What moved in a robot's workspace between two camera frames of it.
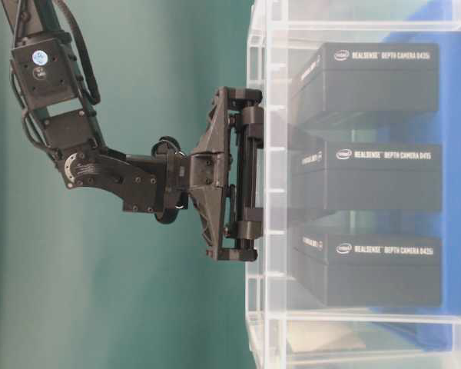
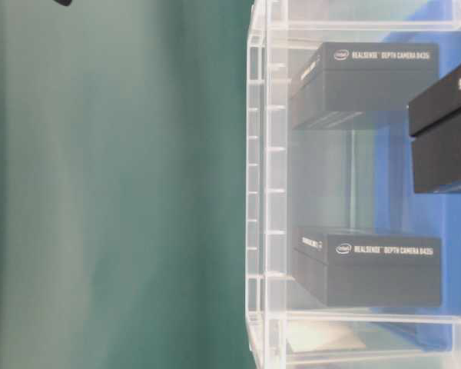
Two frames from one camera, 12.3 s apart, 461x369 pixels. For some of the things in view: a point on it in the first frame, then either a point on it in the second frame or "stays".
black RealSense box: x=341 y=270 stays
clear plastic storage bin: x=367 y=179 stays
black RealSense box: x=366 y=78 stays
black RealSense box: x=363 y=176 to x=442 y=127
